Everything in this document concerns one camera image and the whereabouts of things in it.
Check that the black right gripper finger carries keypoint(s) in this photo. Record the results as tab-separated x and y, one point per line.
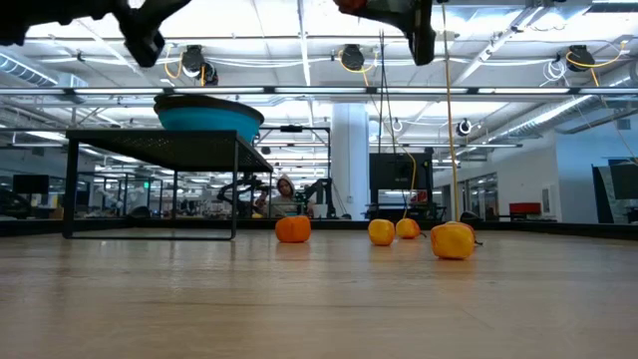
384	17

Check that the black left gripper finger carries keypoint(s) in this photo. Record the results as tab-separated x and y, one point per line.
167	7

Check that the dark red plum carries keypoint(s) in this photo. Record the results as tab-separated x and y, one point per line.
349	4

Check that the blue grey collapsible colander bowl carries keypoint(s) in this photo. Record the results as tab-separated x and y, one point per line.
209	122

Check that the small orange yellow pepper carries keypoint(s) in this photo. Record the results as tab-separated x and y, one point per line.
472	229
408	228
451	244
381	233

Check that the small round orange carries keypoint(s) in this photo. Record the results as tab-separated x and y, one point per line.
293	229

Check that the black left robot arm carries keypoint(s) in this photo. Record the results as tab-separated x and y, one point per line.
30	20

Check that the black background robot arm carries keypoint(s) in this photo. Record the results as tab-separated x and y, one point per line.
319	194
239	192

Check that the black monitor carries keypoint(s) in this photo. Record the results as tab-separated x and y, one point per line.
399	172

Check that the black perforated metal shelf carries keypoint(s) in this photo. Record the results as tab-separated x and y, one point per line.
174	149

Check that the white pillar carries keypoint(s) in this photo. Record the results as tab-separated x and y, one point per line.
350	159

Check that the red box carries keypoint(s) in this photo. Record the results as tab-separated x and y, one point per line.
525	208

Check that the person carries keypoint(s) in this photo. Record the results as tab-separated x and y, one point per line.
285	197

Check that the black panel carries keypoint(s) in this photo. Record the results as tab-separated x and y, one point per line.
615	192

